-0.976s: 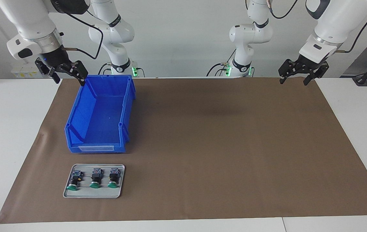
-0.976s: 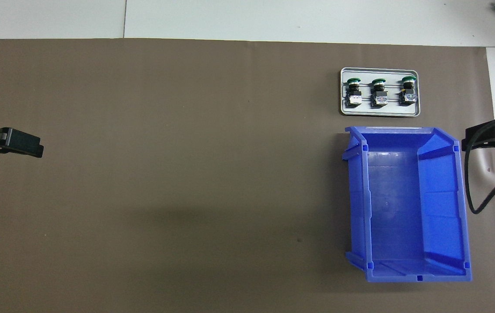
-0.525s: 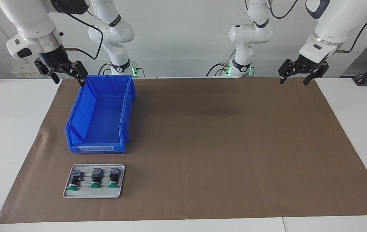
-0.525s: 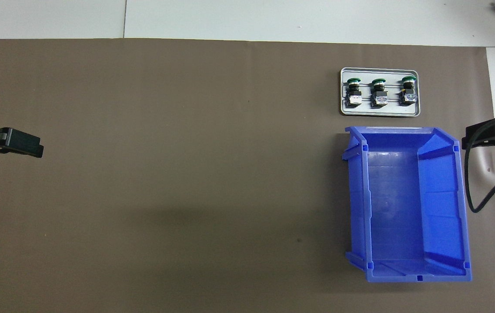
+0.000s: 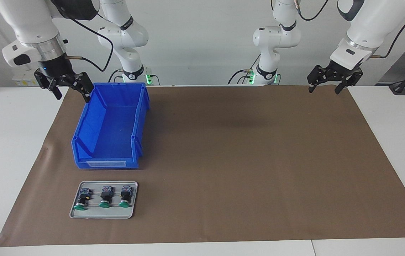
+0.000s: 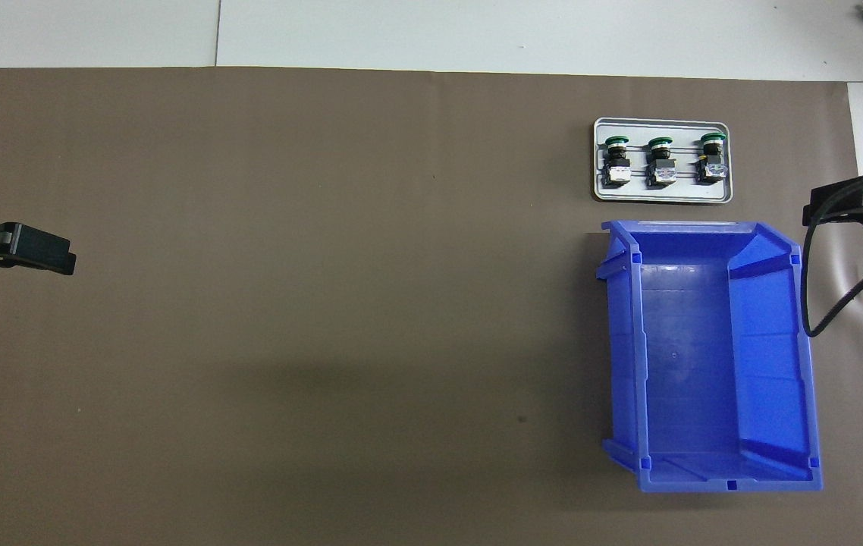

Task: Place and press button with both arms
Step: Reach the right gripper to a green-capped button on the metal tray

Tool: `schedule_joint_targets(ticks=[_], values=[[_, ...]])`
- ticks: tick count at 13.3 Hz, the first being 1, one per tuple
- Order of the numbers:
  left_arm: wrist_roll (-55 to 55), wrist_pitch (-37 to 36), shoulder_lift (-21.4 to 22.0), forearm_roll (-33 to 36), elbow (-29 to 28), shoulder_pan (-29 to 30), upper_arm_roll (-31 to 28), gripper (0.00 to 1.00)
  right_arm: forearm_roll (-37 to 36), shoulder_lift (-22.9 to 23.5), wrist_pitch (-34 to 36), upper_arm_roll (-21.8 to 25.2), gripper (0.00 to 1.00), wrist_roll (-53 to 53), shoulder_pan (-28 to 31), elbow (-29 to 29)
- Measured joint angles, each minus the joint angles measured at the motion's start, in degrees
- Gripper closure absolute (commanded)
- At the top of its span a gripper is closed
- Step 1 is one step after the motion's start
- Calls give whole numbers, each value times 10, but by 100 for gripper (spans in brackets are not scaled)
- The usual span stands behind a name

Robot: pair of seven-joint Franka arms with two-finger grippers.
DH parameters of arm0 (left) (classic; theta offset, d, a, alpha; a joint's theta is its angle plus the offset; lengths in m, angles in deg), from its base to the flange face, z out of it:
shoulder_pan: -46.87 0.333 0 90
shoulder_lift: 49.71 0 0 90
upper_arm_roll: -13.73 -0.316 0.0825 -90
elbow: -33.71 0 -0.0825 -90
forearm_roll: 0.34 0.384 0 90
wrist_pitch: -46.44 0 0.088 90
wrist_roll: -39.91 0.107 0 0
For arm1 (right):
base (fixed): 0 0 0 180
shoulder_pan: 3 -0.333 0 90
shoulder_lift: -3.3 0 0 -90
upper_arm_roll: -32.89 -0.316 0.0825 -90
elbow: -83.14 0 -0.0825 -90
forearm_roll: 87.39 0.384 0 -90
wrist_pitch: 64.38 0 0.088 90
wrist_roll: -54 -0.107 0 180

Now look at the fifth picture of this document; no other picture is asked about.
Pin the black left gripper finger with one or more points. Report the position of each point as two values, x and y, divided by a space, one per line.
353 80
316 75

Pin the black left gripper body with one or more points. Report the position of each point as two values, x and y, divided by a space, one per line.
341 74

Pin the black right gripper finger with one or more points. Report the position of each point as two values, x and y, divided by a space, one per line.
85 85
51 85

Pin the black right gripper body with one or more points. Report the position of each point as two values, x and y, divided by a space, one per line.
56 67

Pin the green push button switch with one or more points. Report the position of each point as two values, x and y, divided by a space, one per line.
105 197
82 197
125 196

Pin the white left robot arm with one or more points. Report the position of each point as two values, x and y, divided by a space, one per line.
369 25

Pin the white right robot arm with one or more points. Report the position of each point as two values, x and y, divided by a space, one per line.
35 25

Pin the white socket box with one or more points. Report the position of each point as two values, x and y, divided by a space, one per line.
24 81

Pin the blue plastic storage bin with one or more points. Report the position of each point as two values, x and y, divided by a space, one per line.
113 128

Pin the white connector with green light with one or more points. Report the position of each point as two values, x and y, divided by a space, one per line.
148 76
250 77

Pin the brown paper table mat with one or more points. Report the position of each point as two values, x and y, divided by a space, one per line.
241 170

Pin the grey metal tray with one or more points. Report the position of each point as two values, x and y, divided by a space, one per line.
95 212

